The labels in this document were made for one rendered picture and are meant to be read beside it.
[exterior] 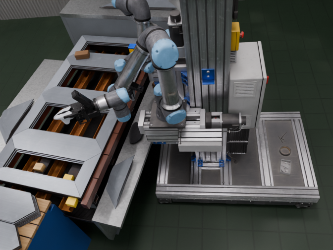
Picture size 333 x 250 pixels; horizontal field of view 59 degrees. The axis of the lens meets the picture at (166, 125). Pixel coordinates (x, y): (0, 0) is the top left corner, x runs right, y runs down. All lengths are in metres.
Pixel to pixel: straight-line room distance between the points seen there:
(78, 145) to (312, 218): 1.90
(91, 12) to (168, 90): 1.67
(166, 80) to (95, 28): 1.70
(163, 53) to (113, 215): 1.11
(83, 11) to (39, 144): 1.35
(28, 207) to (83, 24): 1.77
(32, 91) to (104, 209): 1.35
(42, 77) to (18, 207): 1.31
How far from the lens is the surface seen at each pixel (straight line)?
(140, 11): 1.77
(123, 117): 1.52
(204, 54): 1.70
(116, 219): 1.98
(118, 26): 2.90
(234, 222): 2.61
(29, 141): 2.35
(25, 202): 2.08
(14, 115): 2.69
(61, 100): 2.50
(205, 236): 2.57
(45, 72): 3.01
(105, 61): 2.69
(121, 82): 1.55
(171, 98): 1.53
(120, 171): 2.07
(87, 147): 2.11
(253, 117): 2.04
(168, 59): 1.33
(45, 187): 2.07
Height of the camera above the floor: 2.45
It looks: 51 degrees down
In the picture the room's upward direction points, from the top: 12 degrees counter-clockwise
